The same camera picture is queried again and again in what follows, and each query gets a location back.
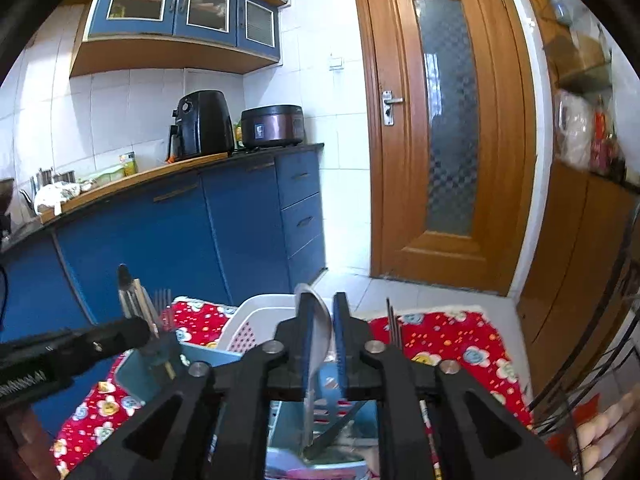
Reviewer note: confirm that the white plastic basket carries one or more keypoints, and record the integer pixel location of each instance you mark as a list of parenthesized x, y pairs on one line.
[(250, 320)]

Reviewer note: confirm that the wooden door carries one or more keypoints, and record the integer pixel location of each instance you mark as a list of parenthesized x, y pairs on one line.
[(390, 185)]

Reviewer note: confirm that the wooden shelf cabinet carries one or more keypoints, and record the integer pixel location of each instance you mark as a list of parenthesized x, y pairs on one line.
[(565, 260)]

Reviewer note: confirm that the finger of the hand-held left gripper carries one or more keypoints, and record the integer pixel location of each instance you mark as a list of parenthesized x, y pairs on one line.
[(120, 335)]

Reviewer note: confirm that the cardboard box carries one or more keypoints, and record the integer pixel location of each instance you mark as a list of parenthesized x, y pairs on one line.
[(580, 52)]

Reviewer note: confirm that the red floral cloth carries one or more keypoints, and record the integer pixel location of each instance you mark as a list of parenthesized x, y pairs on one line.
[(450, 340)]

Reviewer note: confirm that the tray of eggs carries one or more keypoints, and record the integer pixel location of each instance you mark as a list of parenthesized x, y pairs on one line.
[(605, 435)]

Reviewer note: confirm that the blue-lidded jar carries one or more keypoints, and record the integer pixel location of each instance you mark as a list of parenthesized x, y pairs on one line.
[(559, 5)]

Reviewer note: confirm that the blue base cabinet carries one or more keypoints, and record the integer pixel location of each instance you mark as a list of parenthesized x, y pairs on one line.
[(150, 250)]

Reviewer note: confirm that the red bottle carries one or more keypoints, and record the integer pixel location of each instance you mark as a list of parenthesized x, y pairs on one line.
[(602, 145)]

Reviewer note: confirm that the white wall switch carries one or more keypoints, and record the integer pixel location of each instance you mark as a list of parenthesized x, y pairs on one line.
[(336, 62)]

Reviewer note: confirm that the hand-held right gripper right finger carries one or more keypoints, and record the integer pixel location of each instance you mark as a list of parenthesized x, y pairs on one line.
[(341, 355)]

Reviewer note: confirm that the small metal spoon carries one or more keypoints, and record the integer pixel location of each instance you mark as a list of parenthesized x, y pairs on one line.
[(124, 276)]

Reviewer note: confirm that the blue wall cabinet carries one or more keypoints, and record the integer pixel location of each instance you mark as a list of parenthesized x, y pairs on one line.
[(175, 5)]

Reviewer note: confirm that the white printed cloth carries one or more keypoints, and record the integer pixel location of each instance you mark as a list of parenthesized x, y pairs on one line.
[(55, 192)]

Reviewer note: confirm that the dark rice cooker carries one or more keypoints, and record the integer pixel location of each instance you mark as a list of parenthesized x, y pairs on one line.
[(275, 127)]

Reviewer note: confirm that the large metal spoon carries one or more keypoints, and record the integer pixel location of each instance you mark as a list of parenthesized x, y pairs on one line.
[(322, 340)]

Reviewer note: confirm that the metal fork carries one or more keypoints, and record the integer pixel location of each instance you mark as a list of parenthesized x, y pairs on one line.
[(162, 310), (392, 325)]

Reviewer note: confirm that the black air fryer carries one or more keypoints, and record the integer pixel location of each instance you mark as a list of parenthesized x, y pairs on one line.
[(205, 125)]

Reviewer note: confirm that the blue utensil holder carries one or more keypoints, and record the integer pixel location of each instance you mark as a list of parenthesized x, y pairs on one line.
[(145, 380)]

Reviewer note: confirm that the green plastic container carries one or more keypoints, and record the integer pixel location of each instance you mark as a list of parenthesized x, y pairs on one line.
[(102, 175)]

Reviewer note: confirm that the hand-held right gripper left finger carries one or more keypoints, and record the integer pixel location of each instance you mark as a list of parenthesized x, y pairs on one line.
[(307, 355)]

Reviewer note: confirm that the bundle of chopsticks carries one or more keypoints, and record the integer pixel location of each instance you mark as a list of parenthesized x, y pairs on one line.
[(142, 310)]

